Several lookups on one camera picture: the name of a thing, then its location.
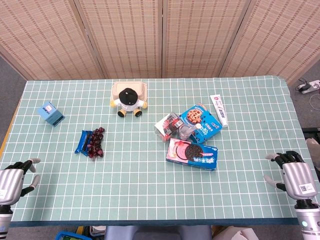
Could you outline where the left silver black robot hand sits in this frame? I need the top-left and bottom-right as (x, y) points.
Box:
(0, 157), (41, 207)

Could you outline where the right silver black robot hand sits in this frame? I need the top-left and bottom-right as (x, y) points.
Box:
(264, 150), (318, 201)

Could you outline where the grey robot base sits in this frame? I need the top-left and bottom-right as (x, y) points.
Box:
(104, 224), (213, 240)

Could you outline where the black equipment case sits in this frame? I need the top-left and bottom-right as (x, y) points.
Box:
(301, 127), (320, 146)

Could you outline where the blue plastic crate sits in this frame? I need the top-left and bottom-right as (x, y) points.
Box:
(54, 231), (86, 240)

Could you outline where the small light blue carton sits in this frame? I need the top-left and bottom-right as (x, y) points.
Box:
(37, 101), (66, 128)

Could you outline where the blue Oreo snack packet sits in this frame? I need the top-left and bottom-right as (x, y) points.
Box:
(74, 129), (94, 157)

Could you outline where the black power adapter plug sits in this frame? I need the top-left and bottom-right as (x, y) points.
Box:
(296, 77), (311, 93)

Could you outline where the bunch of dark purple grapes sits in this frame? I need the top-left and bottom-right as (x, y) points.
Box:
(86, 126), (106, 161)

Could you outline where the white power strip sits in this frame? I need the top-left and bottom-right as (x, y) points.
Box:
(301, 79), (320, 95)

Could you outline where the pink and blue Oreo box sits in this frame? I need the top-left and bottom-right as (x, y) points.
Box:
(166, 137), (219, 172)

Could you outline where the white toothpaste box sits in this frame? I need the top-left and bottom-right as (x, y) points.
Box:
(209, 94), (229, 128)

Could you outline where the blue chocolate chip cookie box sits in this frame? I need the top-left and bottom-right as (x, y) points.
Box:
(178, 103), (223, 145)

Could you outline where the clear plastic beaker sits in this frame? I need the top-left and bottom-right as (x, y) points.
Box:
(177, 124), (195, 141)

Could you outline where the green white-grid tablecloth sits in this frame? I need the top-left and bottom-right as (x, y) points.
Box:
(0, 76), (313, 227)

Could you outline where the red and white snack box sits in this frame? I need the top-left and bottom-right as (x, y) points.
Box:
(154, 112), (183, 144)

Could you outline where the black-headed plush doll white shirt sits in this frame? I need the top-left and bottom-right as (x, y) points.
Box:
(109, 87), (148, 118)

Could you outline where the beige pulp food container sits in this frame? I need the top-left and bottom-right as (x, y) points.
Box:
(111, 81), (148, 105)

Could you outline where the bamboo folding screen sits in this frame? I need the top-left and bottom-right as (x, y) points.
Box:
(0, 0), (320, 83)

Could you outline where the thin white floor cable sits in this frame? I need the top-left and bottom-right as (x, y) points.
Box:
(309, 93), (320, 111)

